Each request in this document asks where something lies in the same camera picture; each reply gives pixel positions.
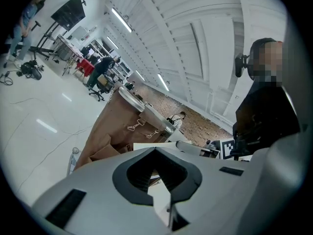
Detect person's head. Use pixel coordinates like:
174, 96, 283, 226
249, 37, 284, 84

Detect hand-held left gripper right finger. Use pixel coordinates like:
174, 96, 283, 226
155, 131, 309, 235

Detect black head-mounted camera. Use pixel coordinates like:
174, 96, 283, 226
234, 53, 250, 78

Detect wooden table wire legs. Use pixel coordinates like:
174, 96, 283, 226
52, 34, 85, 77

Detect white box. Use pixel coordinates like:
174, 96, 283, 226
71, 25, 87, 41

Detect black charger cable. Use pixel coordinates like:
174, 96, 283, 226
0, 71, 14, 86

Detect white shelving unit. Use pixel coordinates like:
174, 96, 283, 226
85, 37, 133, 80

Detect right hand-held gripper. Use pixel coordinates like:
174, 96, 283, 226
176, 139, 236, 160

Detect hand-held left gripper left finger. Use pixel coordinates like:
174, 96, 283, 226
31, 147, 172, 235

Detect brown canvas laundry cart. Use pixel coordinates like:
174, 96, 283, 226
73, 83, 177, 172

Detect red cloth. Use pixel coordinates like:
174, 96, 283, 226
77, 58, 96, 77

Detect black monitor stand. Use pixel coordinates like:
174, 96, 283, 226
29, 21, 64, 61

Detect large black monitor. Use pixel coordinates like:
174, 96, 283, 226
50, 0, 87, 31

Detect black gear bag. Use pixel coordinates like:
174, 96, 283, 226
20, 60, 45, 81

